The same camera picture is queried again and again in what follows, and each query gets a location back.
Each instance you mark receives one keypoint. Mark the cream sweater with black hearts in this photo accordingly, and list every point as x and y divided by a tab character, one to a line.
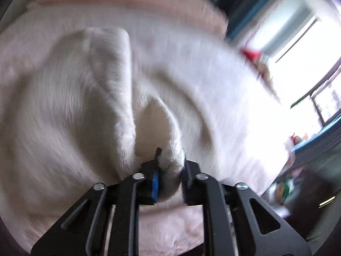
80	106

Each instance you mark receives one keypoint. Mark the red plush item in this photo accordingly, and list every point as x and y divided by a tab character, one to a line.
251	53

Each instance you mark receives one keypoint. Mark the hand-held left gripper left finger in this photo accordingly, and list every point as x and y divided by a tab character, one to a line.
155	184

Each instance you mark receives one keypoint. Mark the bright window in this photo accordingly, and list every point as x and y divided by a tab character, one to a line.
301	58

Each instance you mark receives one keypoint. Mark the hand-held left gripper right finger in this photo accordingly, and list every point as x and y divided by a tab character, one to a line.
186	184

